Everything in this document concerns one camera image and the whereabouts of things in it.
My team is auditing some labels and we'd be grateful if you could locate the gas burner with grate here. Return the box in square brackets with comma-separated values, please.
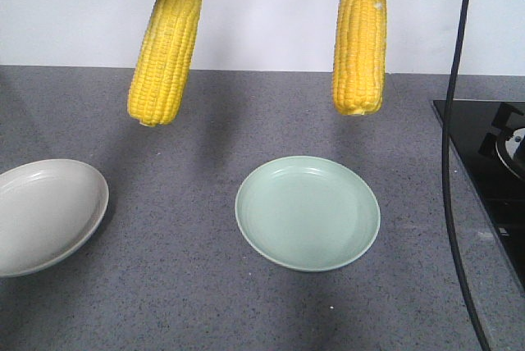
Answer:
[478, 102, 524, 181]

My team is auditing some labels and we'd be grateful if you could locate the corn cob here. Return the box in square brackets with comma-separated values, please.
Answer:
[332, 0, 387, 116]
[127, 0, 202, 127]

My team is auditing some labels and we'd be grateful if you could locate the black cable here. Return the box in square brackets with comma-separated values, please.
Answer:
[441, 0, 493, 351]

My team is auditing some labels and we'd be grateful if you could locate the black glass gas hob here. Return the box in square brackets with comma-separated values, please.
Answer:
[450, 99, 524, 283]

